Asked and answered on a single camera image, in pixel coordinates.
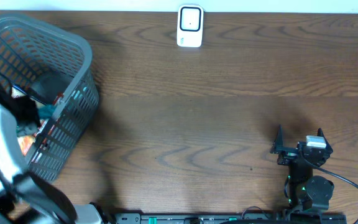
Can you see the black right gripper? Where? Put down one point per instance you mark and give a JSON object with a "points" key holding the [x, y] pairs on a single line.
{"points": [[288, 154]]}

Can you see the yellow snack bag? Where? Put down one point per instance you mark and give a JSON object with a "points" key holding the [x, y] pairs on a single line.
{"points": [[26, 143]]}

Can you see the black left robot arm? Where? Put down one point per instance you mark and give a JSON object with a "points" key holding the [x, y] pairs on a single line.
{"points": [[25, 197]]}

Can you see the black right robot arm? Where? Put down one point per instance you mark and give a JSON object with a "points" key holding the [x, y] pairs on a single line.
{"points": [[306, 193]]}

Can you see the white barcode scanner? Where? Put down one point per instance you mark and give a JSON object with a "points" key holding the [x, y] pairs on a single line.
{"points": [[190, 26]]}

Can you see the grey plastic shopping basket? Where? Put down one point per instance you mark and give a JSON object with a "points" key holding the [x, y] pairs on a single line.
{"points": [[52, 66]]}

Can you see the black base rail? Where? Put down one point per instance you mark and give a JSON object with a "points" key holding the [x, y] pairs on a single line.
{"points": [[249, 217]]}

